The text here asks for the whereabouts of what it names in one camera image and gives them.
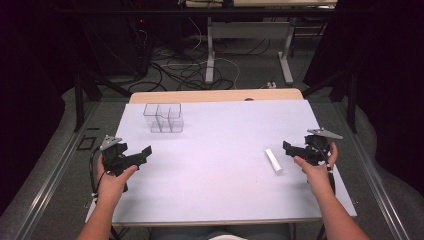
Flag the white metal desk frame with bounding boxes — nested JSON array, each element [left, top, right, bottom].
[[204, 15, 296, 86]]

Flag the black computer tower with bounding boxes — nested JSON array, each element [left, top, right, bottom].
[[87, 14, 153, 79]]

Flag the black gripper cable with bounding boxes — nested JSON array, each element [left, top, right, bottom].
[[313, 141, 337, 196], [88, 146, 108, 201]]

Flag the clear test tube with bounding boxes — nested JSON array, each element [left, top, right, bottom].
[[264, 148, 284, 175]]

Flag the white floor cable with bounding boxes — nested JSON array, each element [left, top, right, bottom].
[[186, 16, 242, 90]]

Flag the black metal stand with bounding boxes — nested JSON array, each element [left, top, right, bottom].
[[72, 68, 133, 133], [301, 64, 359, 134]]

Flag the person's right hand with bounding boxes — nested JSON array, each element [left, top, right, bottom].
[[293, 142, 340, 198]]

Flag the metal floor rail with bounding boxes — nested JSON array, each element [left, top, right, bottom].
[[11, 99, 101, 240], [328, 99, 413, 240]]

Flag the dark curtain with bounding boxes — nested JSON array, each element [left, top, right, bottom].
[[304, 0, 424, 198], [0, 0, 88, 218]]

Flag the clear plastic compartment organizer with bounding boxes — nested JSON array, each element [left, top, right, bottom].
[[142, 102, 185, 134]]

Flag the tangle of black floor cables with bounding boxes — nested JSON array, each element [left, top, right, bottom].
[[127, 36, 272, 93]]

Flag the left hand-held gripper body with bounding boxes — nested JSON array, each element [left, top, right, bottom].
[[99, 134, 138, 178]]

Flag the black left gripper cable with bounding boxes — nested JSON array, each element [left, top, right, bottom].
[[88, 146, 108, 201]]

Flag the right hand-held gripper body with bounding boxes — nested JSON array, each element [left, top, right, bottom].
[[294, 127, 344, 167]]

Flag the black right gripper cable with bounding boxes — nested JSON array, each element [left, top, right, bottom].
[[313, 141, 337, 196]]

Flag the person's left hand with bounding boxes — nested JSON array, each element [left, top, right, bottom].
[[96, 154, 139, 202]]

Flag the white table mat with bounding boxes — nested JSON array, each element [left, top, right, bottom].
[[85, 99, 358, 228]]

